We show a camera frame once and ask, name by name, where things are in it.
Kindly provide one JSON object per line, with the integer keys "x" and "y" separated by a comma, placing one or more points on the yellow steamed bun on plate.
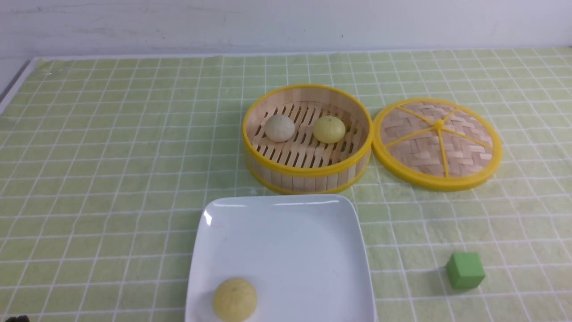
{"x": 234, "y": 300}

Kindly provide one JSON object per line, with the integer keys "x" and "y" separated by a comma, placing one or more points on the white square plate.
{"x": 304, "y": 255}

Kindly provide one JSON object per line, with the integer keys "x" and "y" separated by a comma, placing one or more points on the green checkered tablecloth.
{"x": 106, "y": 165}

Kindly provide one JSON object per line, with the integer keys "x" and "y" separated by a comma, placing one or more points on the woven bamboo steamer lid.
{"x": 436, "y": 144}

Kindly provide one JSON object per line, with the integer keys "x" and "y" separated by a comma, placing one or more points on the green wooden cube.
{"x": 465, "y": 270}

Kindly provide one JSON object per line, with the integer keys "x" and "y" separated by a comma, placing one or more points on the yellow-rimmed bamboo steamer basket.
{"x": 304, "y": 165}

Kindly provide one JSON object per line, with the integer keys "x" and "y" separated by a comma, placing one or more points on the white steamed bun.
{"x": 279, "y": 128}

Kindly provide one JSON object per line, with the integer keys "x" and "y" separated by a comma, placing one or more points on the yellow steamed bun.
{"x": 234, "y": 300}
{"x": 329, "y": 129}

